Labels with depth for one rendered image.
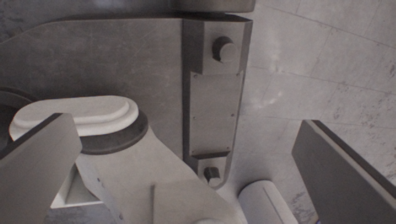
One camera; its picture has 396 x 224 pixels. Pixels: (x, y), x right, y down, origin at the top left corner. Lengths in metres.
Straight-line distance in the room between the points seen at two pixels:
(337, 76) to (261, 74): 0.34
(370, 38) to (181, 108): 0.77
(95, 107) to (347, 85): 0.93
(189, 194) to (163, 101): 0.29
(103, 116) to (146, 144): 0.08
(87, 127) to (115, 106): 0.06
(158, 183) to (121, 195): 0.05
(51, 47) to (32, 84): 0.10
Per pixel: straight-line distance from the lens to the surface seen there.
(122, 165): 0.33
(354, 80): 1.04
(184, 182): 0.29
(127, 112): 0.37
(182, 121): 0.54
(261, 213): 1.01
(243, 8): 0.46
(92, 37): 0.47
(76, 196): 0.49
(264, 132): 0.89
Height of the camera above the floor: 0.61
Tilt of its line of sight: 57 degrees down
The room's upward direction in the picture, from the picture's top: 158 degrees clockwise
